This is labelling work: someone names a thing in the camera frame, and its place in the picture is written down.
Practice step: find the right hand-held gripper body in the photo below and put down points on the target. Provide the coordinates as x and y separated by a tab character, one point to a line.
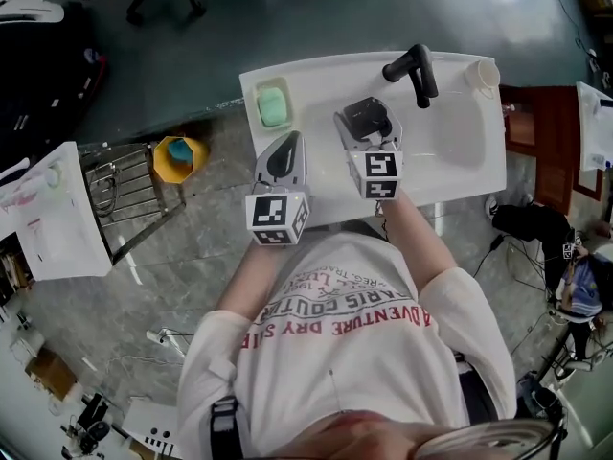
380	170

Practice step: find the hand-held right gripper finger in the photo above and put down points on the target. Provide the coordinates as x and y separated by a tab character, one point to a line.
396	130
342	130

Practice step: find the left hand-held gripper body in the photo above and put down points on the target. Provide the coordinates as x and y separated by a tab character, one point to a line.
268	213

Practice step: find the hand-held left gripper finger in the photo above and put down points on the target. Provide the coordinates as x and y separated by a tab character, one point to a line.
262	170
301	170

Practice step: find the pale green soap dish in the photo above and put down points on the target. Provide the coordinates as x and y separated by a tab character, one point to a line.
256	127

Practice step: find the green soap bar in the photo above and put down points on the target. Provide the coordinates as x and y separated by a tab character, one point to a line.
272	107

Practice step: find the white paper cup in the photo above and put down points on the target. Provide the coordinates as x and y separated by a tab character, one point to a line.
483	77

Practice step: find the person's left forearm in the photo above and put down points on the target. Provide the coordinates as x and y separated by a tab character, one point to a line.
254	285

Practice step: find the person's right forearm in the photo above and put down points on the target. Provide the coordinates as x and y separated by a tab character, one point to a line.
416	242

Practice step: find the white washbasin vanity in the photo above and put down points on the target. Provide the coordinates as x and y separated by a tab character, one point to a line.
455	161

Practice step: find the small white sink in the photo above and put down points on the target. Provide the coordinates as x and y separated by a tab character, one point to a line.
57	228

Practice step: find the black faucet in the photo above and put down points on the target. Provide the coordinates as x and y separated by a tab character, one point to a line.
421	65

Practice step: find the blue item in bin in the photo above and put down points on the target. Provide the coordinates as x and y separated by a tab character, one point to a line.
181	152

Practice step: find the yellow waste bin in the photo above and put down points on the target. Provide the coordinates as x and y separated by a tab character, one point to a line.
165	170

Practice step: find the metal stand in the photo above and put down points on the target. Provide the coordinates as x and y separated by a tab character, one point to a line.
129	194

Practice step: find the reddish wooden cabinet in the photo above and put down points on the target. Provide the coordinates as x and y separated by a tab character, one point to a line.
551	137

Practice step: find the white power strip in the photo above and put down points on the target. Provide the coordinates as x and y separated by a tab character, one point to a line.
157	337

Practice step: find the person's white printed shirt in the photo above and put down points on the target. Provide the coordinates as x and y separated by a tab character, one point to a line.
345	362

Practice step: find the white rectangular countertop basin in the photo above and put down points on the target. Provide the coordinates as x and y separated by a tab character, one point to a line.
594	132

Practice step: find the black bag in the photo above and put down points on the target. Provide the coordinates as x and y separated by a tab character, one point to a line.
52	75

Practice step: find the person's face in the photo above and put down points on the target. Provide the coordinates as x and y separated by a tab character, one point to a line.
354	436

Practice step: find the white appliance with black controls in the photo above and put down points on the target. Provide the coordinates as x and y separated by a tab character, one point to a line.
153	434

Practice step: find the cardboard box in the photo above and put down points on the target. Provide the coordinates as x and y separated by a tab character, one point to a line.
50	374

